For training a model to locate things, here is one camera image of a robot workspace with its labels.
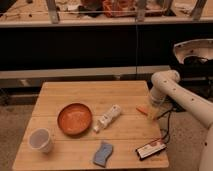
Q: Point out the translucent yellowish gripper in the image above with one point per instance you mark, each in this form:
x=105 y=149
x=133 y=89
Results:
x=153 y=111

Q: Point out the orange pepper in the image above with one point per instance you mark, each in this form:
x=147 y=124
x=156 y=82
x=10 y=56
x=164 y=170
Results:
x=142 y=110

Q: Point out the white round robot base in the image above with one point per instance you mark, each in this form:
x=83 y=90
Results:
x=202 y=48

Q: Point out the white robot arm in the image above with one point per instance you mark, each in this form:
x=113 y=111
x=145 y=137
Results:
x=166 y=83

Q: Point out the orange ceramic bowl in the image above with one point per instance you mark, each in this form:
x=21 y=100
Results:
x=74 y=119

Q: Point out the white remote controller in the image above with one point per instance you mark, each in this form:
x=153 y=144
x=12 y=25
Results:
x=107 y=118

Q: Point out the black and white electronic box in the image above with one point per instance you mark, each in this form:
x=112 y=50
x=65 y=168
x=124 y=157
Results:
x=150 y=149

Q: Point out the blue sponge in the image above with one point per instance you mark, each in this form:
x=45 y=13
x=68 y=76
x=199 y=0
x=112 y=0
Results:
x=102 y=154

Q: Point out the wooden table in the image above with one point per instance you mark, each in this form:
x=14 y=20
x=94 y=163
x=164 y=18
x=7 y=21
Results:
x=130 y=131

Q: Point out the orange crate in background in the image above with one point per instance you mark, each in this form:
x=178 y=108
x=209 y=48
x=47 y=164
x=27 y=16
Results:
x=118 y=8

